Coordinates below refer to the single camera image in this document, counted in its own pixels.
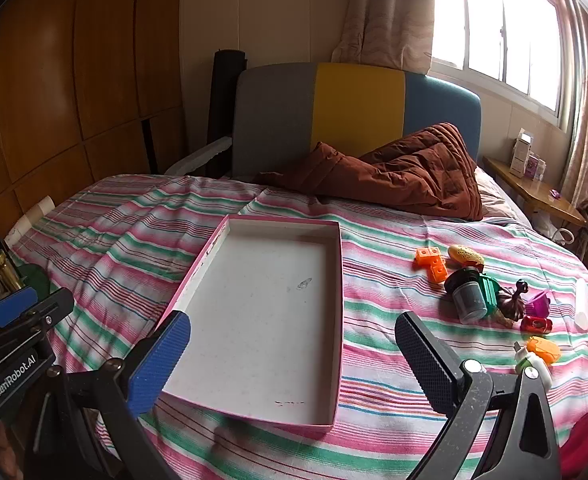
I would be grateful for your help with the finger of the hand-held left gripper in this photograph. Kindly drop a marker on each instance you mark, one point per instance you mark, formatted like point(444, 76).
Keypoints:
point(11, 306)

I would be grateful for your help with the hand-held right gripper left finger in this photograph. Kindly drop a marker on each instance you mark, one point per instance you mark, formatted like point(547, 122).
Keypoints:
point(159, 360)

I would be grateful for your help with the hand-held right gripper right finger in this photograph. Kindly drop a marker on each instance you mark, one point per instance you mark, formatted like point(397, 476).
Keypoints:
point(423, 362)

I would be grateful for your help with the black cylinder jar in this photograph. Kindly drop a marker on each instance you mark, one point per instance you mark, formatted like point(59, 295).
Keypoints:
point(466, 297)

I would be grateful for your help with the green plastic spool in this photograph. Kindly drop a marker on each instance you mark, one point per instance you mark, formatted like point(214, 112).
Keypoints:
point(488, 292)

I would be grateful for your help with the orange block toy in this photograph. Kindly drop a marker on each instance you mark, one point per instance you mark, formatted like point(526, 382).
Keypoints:
point(431, 262)

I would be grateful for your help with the dark brown toy figure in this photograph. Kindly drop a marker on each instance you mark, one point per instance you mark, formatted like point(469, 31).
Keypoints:
point(511, 302)

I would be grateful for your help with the pink shallow cardboard tray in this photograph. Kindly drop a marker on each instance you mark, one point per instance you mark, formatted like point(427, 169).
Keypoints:
point(264, 310)

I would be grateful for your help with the white green toy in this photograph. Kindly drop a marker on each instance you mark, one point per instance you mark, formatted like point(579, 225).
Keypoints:
point(541, 349)

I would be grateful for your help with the dark green round board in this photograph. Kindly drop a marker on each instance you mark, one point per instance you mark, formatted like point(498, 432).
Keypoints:
point(34, 282)

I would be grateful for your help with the white paper roll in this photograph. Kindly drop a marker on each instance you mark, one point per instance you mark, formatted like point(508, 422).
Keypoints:
point(29, 217)

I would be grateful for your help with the yellow corn toy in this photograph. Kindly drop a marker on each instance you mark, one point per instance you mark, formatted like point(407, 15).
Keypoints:
point(463, 254)

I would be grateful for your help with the small red toy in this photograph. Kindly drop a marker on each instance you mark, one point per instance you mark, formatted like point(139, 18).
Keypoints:
point(536, 324)

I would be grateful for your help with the striped bedsheet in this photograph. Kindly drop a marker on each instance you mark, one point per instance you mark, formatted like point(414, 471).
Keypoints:
point(124, 240)

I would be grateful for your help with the purple toy cup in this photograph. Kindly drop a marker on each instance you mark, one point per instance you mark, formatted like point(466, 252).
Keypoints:
point(538, 304)

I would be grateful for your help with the white plastic tube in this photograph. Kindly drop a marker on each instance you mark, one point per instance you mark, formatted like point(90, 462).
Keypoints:
point(581, 305)

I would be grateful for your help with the pale pink pillow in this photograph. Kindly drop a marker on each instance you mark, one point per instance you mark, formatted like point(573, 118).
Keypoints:
point(491, 195)

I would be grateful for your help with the brown quilt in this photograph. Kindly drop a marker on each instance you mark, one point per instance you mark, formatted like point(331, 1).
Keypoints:
point(413, 175)

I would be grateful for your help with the wooden bedside shelf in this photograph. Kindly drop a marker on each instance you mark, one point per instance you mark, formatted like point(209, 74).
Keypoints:
point(538, 192)

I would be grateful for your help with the small purple box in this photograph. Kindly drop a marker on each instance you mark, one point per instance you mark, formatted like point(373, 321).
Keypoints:
point(536, 167)

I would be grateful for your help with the wooden wardrobe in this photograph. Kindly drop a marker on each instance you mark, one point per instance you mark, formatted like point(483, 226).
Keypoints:
point(74, 85)

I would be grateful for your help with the white carton box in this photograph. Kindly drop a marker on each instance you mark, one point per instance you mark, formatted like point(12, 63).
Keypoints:
point(520, 152)

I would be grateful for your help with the grey yellow blue headboard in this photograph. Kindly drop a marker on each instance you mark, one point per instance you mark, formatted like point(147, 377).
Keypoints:
point(274, 120)

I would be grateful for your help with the black rolled mat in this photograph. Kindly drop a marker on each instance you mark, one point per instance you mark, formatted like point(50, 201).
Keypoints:
point(224, 100)

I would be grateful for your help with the window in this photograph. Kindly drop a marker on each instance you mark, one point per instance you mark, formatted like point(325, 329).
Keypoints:
point(488, 20)

